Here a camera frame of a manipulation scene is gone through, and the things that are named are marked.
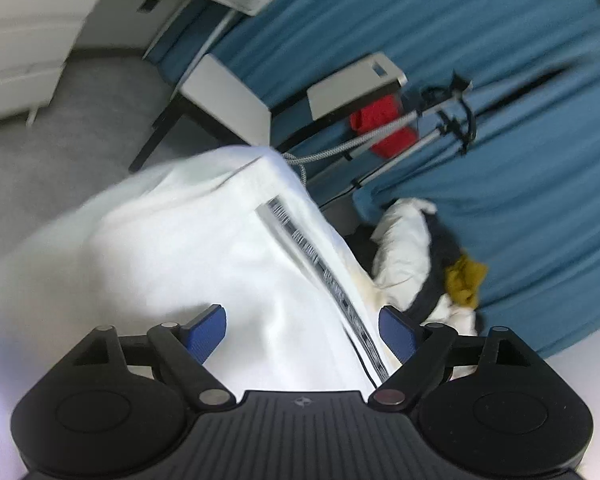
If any white garment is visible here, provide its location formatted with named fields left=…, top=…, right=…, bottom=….
left=0, top=148, right=399, bottom=479

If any mustard yellow garment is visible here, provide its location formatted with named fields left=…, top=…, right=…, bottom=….
left=444, top=252, right=488, bottom=310

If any dark navy garment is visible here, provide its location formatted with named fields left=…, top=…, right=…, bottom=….
left=406, top=212, right=462, bottom=323

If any white puffy jacket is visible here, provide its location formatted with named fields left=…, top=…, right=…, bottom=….
left=372, top=198, right=478, bottom=336

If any blue curtain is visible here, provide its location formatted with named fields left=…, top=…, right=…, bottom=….
left=149, top=0, right=600, bottom=361

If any silver tripod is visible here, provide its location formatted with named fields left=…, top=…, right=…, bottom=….
left=283, top=73, right=477, bottom=196

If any white dressing table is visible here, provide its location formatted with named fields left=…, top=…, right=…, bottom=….
left=0, top=0, right=286, bottom=129

